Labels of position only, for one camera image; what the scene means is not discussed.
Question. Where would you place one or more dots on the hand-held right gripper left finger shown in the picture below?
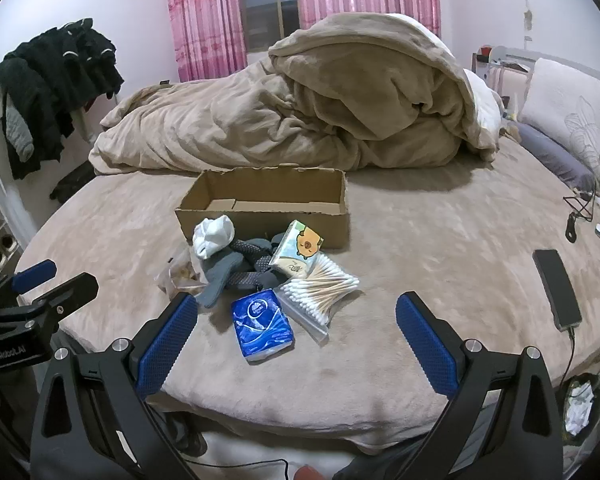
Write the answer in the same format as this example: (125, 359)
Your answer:
(165, 342)

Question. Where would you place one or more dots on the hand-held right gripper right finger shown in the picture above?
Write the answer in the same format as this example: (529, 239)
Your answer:
(427, 345)

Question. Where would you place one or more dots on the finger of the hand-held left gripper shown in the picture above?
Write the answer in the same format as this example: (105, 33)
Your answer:
(65, 291)
(32, 274)

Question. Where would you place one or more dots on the clear plastic snack bag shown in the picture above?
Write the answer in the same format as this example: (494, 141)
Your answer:
(177, 275)

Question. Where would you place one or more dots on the plain grey sock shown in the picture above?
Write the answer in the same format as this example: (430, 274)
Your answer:
(220, 275)

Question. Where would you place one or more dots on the blue tissue packet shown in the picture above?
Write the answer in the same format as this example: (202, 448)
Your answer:
(262, 325)

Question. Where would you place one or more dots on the white socks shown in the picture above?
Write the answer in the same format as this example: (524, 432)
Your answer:
(212, 237)

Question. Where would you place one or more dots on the grey dotted socks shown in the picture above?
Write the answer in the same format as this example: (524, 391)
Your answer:
(255, 264)

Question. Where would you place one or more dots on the bag of cotton swabs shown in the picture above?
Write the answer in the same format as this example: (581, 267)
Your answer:
(315, 290)

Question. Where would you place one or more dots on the brown cardboard box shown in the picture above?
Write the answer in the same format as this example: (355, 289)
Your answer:
(260, 225)

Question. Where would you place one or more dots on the cartoon print tissue pack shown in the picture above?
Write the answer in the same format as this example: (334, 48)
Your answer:
(300, 250)

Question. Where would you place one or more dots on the beige bed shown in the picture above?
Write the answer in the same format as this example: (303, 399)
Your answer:
(430, 250)

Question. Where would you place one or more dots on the black cloth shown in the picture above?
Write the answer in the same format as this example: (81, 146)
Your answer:
(72, 184)

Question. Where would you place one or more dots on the black smartphone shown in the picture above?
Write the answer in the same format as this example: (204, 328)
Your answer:
(557, 290)

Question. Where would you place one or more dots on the grey knitted garment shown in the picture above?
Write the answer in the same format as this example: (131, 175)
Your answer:
(19, 132)

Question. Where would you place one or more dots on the trash bin with white bag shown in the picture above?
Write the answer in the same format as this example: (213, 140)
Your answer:
(580, 402)

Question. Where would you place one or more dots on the pile of black clothes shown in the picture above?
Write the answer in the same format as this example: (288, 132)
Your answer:
(65, 70)

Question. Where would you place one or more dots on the grey pillow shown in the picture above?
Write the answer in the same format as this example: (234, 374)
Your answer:
(550, 155)

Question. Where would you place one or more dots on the beige fleece duvet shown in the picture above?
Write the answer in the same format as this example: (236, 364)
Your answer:
(280, 110)

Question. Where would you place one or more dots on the white floral pillow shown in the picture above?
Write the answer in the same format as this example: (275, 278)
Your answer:
(575, 110)

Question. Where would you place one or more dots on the white bedside shelf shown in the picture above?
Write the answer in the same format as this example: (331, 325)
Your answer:
(500, 67)

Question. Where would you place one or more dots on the window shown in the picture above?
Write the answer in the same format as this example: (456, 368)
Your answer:
(267, 5)

